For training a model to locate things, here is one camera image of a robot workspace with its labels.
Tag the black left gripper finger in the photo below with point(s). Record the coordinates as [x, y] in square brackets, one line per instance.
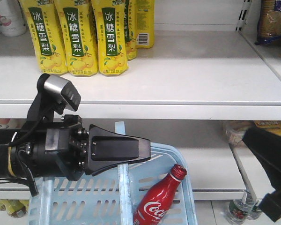
[107, 149]

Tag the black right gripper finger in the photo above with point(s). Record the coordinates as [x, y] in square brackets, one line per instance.
[266, 147]

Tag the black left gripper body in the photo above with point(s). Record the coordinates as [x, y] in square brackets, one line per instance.
[52, 149]

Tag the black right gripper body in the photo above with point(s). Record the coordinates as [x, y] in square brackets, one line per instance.
[271, 205]

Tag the light blue plastic basket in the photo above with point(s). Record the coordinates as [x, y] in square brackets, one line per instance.
[112, 197]

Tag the red aluminium coke bottle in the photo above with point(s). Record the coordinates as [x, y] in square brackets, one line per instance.
[159, 198]

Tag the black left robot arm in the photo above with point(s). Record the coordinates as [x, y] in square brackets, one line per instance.
[7, 141]

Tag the clear bottle red label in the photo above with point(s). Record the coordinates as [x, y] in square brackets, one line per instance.
[237, 212]

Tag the yellow label snack box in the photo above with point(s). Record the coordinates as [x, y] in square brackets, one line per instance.
[235, 129]

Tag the yellow pear drink bottle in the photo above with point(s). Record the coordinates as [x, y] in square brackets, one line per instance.
[79, 35]
[145, 23]
[130, 29]
[109, 16]
[43, 23]

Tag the brown cracker package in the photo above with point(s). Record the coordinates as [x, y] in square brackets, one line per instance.
[269, 24]

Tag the white peach drink bottle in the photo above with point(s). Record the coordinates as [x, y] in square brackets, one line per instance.
[12, 23]

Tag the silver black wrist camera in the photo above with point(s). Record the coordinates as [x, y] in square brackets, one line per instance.
[60, 90]

